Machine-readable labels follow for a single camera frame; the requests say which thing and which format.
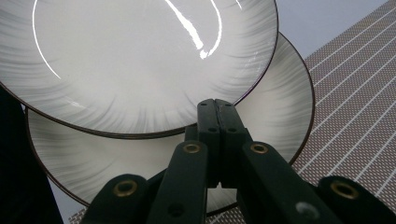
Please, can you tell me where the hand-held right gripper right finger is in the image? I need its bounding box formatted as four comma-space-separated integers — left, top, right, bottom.
218, 99, 253, 188

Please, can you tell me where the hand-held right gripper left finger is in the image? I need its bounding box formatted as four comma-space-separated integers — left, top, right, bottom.
185, 98, 220, 189

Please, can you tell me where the white plate with dark rim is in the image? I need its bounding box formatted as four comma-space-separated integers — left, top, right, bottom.
24, 32, 316, 217
0, 0, 279, 140

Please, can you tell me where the brown striped woven placemat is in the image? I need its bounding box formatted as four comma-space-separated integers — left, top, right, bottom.
68, 0, 396, 224

